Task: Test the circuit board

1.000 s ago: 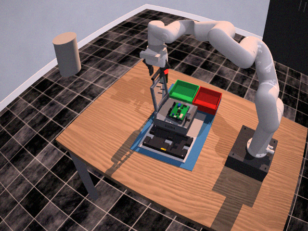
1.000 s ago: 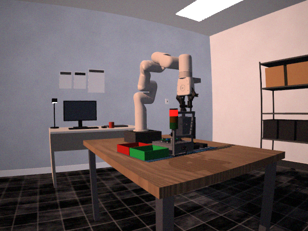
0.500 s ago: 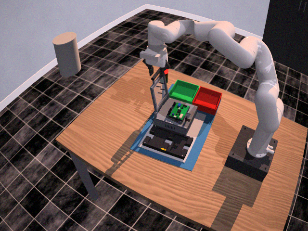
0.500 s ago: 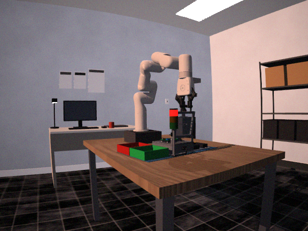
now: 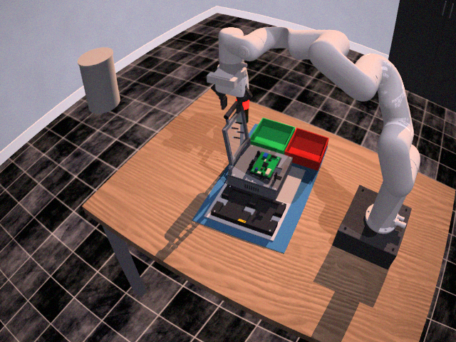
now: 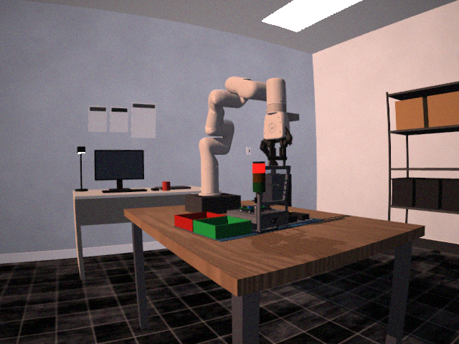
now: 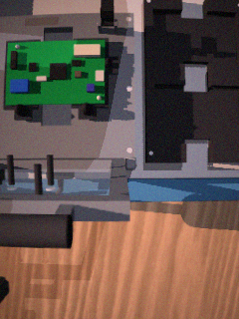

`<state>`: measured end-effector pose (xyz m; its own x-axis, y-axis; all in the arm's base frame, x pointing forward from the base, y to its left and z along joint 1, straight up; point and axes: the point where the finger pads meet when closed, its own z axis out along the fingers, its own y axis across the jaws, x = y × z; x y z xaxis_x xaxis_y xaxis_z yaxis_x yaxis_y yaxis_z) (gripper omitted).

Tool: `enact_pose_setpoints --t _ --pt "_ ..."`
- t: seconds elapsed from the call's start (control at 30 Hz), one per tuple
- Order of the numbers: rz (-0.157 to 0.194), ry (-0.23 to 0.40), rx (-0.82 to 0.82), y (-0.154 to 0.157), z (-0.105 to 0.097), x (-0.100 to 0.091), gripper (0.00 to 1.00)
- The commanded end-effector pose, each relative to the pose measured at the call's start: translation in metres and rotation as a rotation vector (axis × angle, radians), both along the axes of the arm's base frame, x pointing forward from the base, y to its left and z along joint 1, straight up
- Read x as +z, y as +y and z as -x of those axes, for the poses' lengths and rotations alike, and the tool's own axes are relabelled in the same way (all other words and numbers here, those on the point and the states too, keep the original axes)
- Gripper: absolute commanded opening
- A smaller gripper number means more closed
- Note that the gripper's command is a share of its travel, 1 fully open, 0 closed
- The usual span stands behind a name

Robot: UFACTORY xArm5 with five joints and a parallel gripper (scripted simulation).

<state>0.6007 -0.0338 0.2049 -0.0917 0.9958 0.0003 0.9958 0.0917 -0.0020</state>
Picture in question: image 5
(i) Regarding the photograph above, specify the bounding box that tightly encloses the red bin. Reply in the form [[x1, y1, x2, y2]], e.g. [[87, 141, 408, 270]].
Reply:
[[284, 128, 329, 171]]

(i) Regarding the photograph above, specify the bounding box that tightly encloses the green bin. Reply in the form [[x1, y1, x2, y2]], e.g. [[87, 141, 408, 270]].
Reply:
[[251, 118, 295, 154]]

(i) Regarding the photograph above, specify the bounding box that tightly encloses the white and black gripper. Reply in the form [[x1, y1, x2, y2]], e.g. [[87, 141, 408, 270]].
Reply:
[[211, 68, 253, 114]]

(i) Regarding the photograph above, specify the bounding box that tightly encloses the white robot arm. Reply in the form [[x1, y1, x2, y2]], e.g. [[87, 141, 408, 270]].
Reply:
[[207, 26, 420, 234]]

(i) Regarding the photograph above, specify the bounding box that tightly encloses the green circuit board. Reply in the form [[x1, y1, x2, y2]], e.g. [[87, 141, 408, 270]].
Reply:
[[251, 152, 280, 178]]

